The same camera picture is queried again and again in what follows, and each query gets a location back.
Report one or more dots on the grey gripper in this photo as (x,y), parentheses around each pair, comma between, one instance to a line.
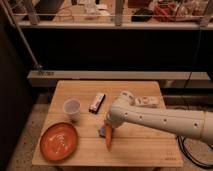
(102,131)

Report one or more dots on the orange pepper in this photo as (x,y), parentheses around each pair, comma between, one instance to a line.
(108,138)

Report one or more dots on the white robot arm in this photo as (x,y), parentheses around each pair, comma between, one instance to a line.
(188,123)

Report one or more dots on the translucent plastic cup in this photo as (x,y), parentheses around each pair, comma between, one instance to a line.
(72,108)

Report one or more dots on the orange plate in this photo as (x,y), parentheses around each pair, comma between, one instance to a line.
(59,141)

